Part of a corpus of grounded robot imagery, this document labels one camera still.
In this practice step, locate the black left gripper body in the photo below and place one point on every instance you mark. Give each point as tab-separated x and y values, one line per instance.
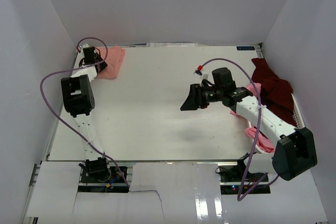
102	65

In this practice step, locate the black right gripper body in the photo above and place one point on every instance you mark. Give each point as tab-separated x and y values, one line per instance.
211	95

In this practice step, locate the salmon pink t shirt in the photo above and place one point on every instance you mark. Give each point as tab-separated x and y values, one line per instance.
114	62

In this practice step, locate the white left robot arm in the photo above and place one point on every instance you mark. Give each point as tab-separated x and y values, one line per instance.
79	100

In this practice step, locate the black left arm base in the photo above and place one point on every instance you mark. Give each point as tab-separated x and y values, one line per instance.
99	177

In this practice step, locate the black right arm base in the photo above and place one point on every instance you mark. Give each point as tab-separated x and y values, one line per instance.
231	176

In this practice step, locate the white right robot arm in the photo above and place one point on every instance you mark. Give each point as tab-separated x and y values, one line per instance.
295	150

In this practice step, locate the blue right table label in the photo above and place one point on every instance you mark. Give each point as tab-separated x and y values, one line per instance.
245	48

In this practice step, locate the dark red t shirt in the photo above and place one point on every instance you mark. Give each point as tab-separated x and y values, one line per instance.
275	93

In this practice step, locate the light pink t shirt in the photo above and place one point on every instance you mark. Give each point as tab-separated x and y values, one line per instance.
263	145

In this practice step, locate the white paper sheets front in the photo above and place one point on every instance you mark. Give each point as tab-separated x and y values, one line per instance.
170	193

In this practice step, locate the white perforated laundry basket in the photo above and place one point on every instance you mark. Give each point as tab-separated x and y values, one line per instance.
298	120

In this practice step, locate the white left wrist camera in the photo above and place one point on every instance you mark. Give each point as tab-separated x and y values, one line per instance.
80	48

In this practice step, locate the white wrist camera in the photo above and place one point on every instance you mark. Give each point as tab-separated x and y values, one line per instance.
201	73
80	48

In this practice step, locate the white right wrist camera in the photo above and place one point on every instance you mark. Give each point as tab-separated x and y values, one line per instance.
201	73

